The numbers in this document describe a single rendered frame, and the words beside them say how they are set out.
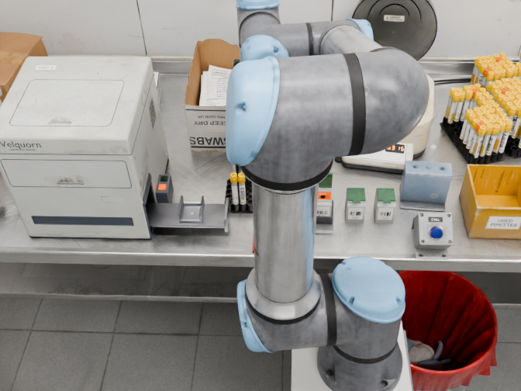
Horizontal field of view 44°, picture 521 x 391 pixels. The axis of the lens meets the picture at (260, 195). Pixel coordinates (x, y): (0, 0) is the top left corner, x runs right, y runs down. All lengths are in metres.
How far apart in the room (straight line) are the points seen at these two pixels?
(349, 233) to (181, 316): 1.08
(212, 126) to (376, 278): 0.69
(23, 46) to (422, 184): 1.06
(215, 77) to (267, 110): 1.09
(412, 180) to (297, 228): 0.67
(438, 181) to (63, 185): 0.80
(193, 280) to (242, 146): 1.46
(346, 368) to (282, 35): 0.56
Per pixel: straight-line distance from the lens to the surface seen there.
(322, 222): 1.42
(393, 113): 0.70
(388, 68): 0.71
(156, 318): 2.38
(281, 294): 0.93
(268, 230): 0.83
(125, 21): 1.85
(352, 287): 1.01
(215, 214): 1.42
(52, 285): 2.22
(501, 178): 1.54
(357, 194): 1.42
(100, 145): 1.26
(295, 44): 1.08
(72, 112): 1.32
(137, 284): 2.14
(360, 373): 1.12
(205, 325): 2.34
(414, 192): 1.48
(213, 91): 1.72
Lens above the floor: 1.95
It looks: 46 degrees down
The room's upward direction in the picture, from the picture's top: 2 degrees counter-clockwise
